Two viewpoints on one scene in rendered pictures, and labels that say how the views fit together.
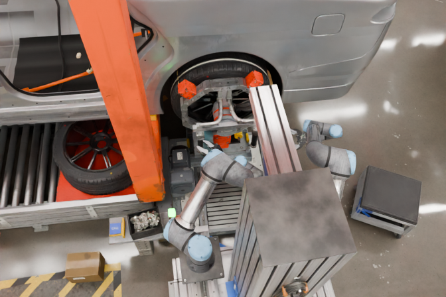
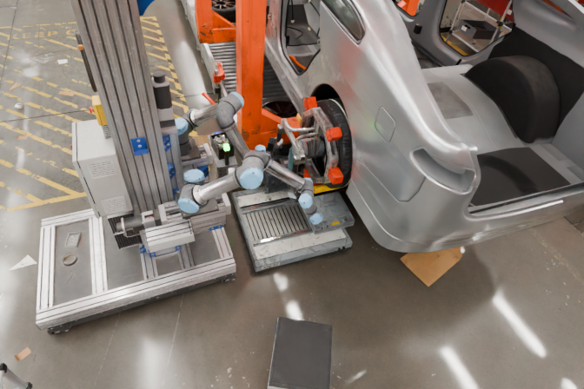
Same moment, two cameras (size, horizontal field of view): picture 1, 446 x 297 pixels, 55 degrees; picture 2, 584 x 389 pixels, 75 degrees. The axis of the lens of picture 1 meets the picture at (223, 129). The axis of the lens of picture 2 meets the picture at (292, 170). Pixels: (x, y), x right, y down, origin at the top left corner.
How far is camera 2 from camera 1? 2.24 m
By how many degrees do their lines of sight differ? 46
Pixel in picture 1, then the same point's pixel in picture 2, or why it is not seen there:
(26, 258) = (208, 127)
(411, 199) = (300, 377)
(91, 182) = not seen: hidden behind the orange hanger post
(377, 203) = (285, 334)
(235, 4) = (350, 48)
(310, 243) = not seen: outside the picture
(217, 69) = (329, 106)
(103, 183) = not seen: hidden behind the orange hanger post
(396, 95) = not seen: outside the picture
